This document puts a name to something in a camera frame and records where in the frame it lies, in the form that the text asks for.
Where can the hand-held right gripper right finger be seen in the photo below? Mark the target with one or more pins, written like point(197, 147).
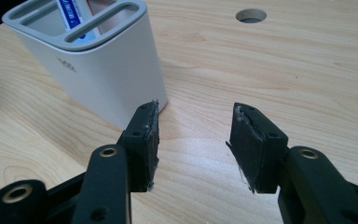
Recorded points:
point(254, 152)

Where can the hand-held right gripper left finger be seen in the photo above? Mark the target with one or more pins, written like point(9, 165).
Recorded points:
point(141, 155)

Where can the white toothbrush holder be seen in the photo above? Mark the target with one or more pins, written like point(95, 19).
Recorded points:
point(105, 77)

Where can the white and blue toothpaste tube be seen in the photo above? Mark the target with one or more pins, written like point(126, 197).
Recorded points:
point(70, 14)

